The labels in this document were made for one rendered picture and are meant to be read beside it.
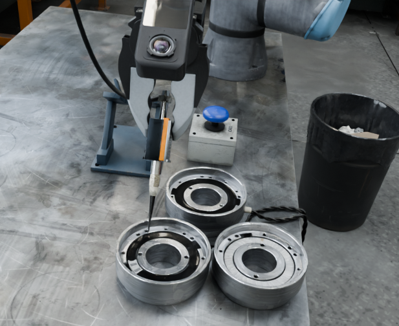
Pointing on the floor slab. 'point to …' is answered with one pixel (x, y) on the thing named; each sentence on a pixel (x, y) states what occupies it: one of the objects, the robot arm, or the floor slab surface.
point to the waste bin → (346, 158)
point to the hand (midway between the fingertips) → (160, 131)
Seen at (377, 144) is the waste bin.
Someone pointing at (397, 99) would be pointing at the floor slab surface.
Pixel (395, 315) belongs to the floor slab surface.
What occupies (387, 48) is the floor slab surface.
